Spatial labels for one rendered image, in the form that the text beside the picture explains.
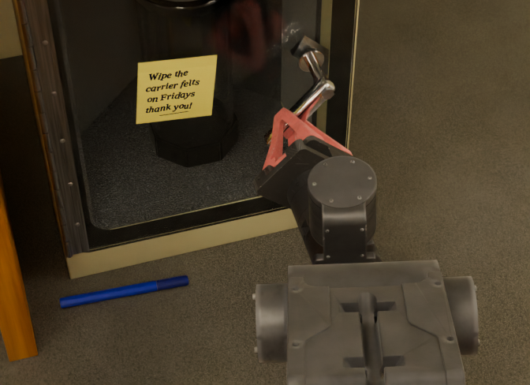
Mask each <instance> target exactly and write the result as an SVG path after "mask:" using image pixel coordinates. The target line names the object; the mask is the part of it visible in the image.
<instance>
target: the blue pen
mask: <svg viewBox="0 0 530 385"><path fill-rule="evenodd" d="M187 285H188V276H187V275H182V276H177V277H173V278H165V279H160V280H157V281H151V282H143V283H138V284H134V285H129V286H121V287H117V288H113V289H108V290H100V291H95V292H90V293H82V294H78V295H73V296H69V297H61V298H59V300H60V305H61V308H67V307H72V306H76V305H84V304H88V303H93V302H97V301H105V300H110V299H114V298H119V297H127V296H132V295H136V294H140V293H148V292H153V291H157V289H158V290H165V289H169V288H174V287H179V286H187Z"/></svg>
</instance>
